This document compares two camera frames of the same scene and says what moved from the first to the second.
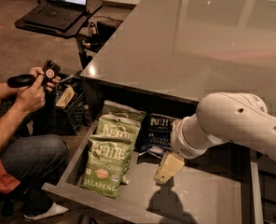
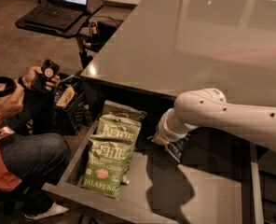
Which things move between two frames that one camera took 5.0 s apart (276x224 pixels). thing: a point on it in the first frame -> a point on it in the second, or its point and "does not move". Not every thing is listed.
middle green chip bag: x=117 y=126 does not move
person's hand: x=33 y=96 -> x=2 y=107
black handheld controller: x=20 y=80 -> x=8 y=90
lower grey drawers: x=273 y=183 does not move
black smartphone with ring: x=50 y=72 does not move
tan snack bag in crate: x=65 y=97 does not move
